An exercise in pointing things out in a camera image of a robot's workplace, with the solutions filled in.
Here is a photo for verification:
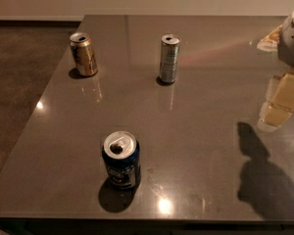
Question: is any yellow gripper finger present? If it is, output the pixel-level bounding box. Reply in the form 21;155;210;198
257;25;282;52
258;70;294;132

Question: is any dark blue pepsi can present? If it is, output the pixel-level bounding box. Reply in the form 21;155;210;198
102;131;140;190

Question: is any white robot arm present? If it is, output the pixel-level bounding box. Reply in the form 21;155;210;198
257;10;294;132

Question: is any silver redbull can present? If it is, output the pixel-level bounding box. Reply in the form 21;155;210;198
159;34;180;84

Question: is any gold soda can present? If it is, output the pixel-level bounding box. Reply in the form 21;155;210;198
70;32;98;77

